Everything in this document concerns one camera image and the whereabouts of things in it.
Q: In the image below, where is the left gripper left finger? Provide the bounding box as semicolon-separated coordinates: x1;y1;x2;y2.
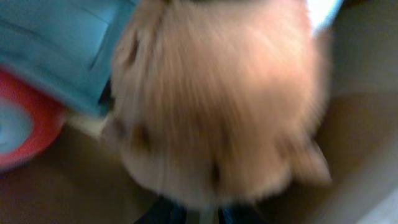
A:
134;197;187;224

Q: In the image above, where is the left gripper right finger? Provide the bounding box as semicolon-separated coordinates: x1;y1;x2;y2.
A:
219;205;264;224

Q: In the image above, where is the brown plush toy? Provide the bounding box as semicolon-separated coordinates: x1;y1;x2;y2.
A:
100;0;331;209

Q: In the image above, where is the red white toy ball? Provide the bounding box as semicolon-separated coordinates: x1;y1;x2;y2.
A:
1;70;67;172

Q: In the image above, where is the grey yellow toy truck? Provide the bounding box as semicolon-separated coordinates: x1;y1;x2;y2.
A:
1;0;137;116

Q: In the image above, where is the white cardboard box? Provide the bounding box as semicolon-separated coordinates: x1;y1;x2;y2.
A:
1;1;397;223

